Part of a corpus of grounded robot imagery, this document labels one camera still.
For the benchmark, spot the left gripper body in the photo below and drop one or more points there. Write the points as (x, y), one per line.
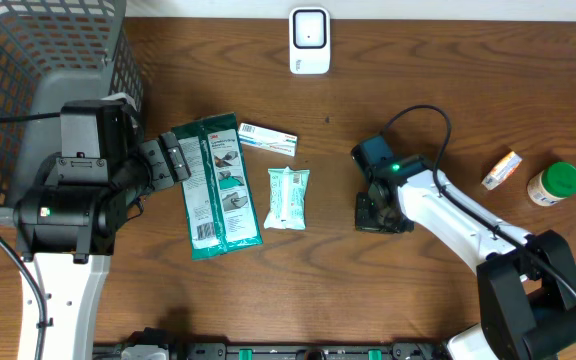
(161, 172)

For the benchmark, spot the teal snack packet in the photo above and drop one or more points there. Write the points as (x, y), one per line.
(287, 199)

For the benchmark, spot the white green box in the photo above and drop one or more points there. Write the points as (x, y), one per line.
(267, 139)

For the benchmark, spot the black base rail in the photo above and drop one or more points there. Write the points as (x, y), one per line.
(220, 351)

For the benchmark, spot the large green box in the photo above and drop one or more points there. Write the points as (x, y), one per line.
(220, 212)

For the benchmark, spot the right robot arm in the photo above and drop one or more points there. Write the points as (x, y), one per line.
(526, 283)

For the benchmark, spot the grey plastic mesh basket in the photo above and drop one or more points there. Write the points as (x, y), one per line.
(52, 52)

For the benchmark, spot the orange small box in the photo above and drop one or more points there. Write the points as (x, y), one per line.
(504, 168)

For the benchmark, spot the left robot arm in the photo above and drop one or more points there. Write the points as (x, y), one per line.
(68, 219)

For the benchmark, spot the green lid jar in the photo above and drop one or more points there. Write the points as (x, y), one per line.
(553, 184)

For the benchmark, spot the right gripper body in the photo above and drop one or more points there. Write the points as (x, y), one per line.
(371, 215)

